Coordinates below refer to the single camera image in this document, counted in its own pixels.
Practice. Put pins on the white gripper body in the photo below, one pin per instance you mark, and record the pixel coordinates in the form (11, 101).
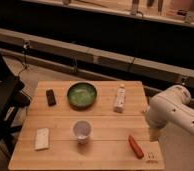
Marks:
(156, 123)

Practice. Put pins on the red pepper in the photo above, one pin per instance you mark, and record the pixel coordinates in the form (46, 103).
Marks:
(135, 147)

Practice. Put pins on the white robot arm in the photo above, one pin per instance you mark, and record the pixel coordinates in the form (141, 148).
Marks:
(171, 105)

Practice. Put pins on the white sponge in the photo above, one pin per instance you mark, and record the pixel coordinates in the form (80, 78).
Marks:
(42, 139)

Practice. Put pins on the white tube bottle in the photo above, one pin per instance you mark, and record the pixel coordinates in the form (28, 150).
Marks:
(119, 100)

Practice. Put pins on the green bowl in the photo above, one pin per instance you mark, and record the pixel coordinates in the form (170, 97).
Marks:
(82, 95)

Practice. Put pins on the black rectangular block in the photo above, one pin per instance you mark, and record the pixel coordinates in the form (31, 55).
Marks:
(50, 97)

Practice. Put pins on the black chair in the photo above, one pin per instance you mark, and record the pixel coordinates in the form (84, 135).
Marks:
(11, 100)

